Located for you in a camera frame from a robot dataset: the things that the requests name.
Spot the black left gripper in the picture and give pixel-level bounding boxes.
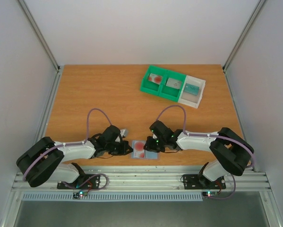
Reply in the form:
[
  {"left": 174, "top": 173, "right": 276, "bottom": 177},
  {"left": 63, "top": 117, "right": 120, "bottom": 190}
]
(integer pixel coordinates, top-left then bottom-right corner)
[{"left": 106, "top": 141, "right": 133, "bottom": 156}]

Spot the white magnetic stripe card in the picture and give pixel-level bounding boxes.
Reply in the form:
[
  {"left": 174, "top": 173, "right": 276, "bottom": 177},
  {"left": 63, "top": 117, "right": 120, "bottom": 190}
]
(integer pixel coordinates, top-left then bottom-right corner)
[{"left": 166, "top": 78, "right": 182, "bottom": 89}]

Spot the red circle card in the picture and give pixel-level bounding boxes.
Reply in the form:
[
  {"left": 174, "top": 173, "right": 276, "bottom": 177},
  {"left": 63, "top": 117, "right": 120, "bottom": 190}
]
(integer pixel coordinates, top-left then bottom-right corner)
[{"left": 148, "top": 73, "right": 163, "bottom": 85}]

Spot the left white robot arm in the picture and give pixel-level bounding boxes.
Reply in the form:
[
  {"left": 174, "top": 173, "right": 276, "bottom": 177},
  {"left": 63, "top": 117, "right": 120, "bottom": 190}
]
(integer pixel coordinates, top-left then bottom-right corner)
[{"left": 16, "top": 125, "right": 133, "bottom": 189}]

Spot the teal card in bin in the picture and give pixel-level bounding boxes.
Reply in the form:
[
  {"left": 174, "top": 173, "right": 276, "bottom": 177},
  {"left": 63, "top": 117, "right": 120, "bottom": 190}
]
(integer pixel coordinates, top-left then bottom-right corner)
[{"left": 183, "top": 83, "right": 200, "bottom": 96}]

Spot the green two-compartment bin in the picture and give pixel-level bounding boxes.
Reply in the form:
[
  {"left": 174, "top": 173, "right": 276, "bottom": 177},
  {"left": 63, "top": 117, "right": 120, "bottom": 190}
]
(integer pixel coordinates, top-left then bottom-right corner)
[{"left": 140, "top": 65, "right": 186, "bottom": 102}]

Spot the white plastic bin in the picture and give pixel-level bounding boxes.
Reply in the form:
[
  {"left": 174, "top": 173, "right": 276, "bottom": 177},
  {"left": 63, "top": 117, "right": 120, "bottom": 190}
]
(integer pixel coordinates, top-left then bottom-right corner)
[{"left": 178, "top": 75, "right": 206, "bottom": 108}]

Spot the left controller board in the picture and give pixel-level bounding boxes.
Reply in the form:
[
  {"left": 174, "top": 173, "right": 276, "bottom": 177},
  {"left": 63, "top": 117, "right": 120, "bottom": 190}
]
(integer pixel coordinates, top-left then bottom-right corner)
[{"left": 72, "top": 191, "right": 88, "bottom": 199}]

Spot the controller board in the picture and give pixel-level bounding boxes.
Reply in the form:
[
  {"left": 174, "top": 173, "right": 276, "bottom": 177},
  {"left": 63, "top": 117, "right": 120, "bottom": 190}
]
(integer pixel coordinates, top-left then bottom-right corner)
[
  {"left": 202, "top": 191, "right": 220, "bottom": 198},
  {"left": 72, "top": 191, "right": 88, "bottom": 199}
]

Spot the right controller board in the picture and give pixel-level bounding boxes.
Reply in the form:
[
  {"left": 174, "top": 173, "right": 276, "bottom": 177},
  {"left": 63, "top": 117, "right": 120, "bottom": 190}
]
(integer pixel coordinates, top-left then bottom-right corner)
[{"left": 202, "top": 191, "right": 220, "bottom": 198}]

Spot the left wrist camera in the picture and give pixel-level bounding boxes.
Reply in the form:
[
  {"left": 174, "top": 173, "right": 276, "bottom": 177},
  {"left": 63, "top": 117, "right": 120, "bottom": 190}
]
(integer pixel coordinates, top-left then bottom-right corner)
[{"left": 120, "top": 129, "right": 129, "bottom": 138}]

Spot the aluminium front rail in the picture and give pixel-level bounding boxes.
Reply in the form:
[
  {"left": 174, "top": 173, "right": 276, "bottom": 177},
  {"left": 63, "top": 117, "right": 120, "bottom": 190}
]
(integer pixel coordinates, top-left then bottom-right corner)
[{"left": 11, "top": 165, "right": 272, "bottom": 192}]

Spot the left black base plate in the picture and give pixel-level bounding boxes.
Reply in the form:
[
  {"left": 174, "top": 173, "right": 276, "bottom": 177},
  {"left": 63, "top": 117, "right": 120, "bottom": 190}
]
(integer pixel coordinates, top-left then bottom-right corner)
[{"left": 57, "top": 175, "right": 100, "bottom": 190}]

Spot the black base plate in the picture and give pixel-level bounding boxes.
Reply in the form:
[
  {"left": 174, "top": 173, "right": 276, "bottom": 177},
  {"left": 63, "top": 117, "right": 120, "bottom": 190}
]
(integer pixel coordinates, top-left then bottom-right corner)
[
  {"left": 57, "top": 175, "right": 100, "bottom": 190},
  {"left": 180, "top": 174, "right": 226, "bottom": 190}
]

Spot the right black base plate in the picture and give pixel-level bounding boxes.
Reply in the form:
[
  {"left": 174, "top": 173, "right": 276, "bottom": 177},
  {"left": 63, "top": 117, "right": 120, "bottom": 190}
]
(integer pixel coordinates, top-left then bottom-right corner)
[{"left": 180, "top": 174, "right": 226, "bottom": 190}]

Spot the grey slotted cable duct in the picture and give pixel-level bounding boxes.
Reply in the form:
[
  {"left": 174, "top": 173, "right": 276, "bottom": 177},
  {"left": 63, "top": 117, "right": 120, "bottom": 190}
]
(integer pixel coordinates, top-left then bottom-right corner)
[{"left": 22, "top": 192, "right": 203, "bottom": 202}]

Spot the left aluminium frame post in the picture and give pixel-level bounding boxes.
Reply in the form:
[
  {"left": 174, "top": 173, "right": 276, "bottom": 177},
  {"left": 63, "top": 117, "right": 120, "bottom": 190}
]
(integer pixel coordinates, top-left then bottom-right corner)
[{"left": 17, "top": 0, "right": 60, "bottom": 72}]

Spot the aluminium frame post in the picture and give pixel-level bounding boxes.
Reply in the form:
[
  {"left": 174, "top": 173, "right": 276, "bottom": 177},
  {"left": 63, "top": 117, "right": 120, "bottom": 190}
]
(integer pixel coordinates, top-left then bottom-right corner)
[
  {"left": 17, "top": 0, "right": 60, "bottom": 72},
  {"left": 223, "top": 0, "right": 267, "bottom": 72}
]

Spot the right aluminium frame post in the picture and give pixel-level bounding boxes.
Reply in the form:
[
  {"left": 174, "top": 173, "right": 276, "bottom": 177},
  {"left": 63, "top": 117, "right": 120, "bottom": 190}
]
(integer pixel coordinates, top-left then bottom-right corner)
[{"left": 223, "top": 0, "right": 267, "bottom": 72}]

